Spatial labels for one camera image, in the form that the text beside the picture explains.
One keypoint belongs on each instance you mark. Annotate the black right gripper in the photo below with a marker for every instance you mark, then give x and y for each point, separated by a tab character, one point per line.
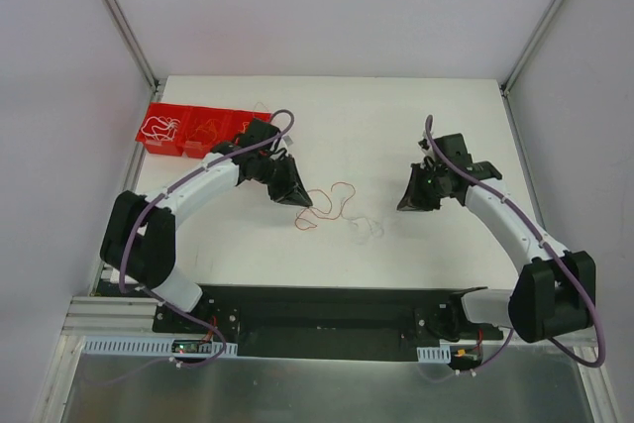
423	187

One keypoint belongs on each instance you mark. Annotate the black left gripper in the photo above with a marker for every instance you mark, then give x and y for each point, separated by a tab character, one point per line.
281	175

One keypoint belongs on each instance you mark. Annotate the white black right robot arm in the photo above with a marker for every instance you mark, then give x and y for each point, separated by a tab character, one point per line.
554	294

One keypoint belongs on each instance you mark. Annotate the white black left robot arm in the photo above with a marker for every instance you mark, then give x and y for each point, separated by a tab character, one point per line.
140	238

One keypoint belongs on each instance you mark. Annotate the red plastic bin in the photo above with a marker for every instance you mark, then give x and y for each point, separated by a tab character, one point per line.
192	131

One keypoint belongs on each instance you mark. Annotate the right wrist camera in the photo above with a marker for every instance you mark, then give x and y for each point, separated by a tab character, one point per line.
425	145

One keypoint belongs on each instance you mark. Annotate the white slotted cable duct right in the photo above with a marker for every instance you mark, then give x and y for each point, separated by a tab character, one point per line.
434	355

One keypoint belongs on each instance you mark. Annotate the white slotted cable duct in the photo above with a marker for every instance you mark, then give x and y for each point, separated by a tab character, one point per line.
434	355
157	347

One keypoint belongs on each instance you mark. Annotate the aluminium frame post right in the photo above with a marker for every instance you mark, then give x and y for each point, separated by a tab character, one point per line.
536	37

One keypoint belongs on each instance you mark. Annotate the aluminium frame post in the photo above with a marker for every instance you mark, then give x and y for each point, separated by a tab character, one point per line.
130	41
536	37

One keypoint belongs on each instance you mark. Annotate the aluminium front rail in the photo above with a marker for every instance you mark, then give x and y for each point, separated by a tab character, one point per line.
91	315

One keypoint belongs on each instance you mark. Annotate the white slotted cable duct left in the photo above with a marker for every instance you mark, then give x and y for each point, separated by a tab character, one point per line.
157	347

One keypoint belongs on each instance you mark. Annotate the aluminium frame post left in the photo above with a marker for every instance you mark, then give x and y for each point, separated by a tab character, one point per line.
130	41

